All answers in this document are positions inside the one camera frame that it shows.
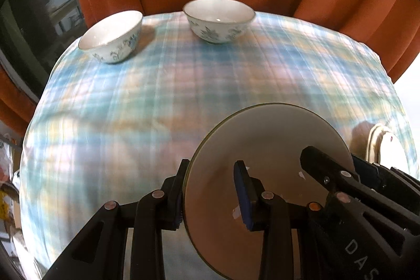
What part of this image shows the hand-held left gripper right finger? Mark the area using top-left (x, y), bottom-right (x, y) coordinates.
top-left (233, 160), bottom-right (325, 280)

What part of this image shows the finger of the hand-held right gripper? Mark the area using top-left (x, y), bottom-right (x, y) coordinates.
top-left (351, 154), bottom-right (420, 198)
top-left (300, 145), bottom-right (361, 193)

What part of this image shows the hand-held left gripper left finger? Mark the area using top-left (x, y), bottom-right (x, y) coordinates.
top-left (43, 159), bottom-right (191, 280)

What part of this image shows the small pink floral dish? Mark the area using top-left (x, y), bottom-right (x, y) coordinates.
top-left (381, 132), bottom-right (410, 171)

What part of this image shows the white bowl with blue band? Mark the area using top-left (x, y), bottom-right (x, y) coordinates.
top-left (183, 104), bottom-right (355, 280)

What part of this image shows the plaid tablecloth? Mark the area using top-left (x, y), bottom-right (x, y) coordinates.
top-left (19, 12), bottom-right (414, 280)

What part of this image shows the white bowl with floral print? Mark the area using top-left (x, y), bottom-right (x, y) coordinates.
top-left (78, 10), bottom-right (143, 64)
top-left (182, 0), bottom-right (256, 45)

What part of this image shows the narrow orange curtain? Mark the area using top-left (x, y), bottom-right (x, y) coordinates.
top-left (0, 65), bottom-right (37, 138)

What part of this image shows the glass sliding door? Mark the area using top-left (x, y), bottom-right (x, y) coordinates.
top-left (0, 0), bottom-right (86, 100)

